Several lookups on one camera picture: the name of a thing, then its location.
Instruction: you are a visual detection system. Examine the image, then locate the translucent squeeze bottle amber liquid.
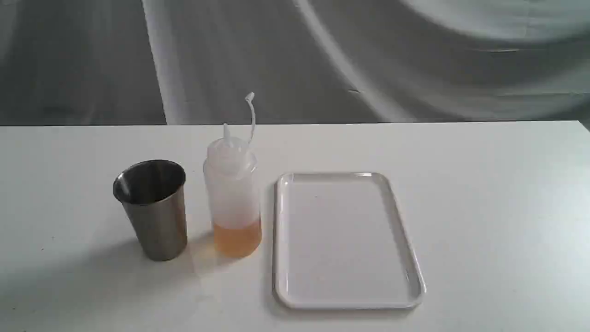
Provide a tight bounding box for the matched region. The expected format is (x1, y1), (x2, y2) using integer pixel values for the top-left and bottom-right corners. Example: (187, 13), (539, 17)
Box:
(203, 92), (263, 259)

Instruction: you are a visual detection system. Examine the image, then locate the stainless steel cup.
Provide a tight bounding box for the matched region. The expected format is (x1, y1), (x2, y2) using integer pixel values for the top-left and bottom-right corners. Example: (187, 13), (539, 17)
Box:
(112, 160), (188, 262)

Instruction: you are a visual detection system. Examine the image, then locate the white rectangular plastic tray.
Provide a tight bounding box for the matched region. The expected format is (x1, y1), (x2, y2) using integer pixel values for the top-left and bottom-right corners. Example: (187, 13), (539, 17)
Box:
(272, 172), (426, 311)

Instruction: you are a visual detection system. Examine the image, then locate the grey fabric backdrop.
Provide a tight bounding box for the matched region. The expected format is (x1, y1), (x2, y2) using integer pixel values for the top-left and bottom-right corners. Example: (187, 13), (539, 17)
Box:
(1, 0), (589, 127)

